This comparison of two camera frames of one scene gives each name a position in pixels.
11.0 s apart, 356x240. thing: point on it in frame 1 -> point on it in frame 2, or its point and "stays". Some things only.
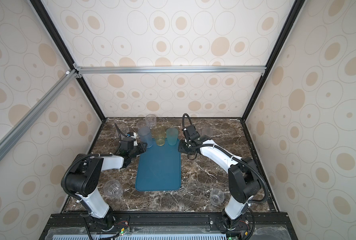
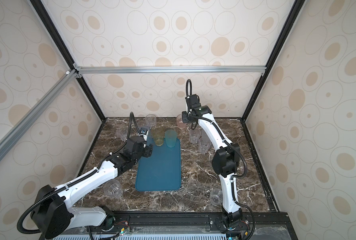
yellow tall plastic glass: x=159 y=133 stays
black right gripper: x=180 y=147 -> x=184 y=116
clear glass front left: x=113 y=188 stays
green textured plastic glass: x=172 y=133 stays
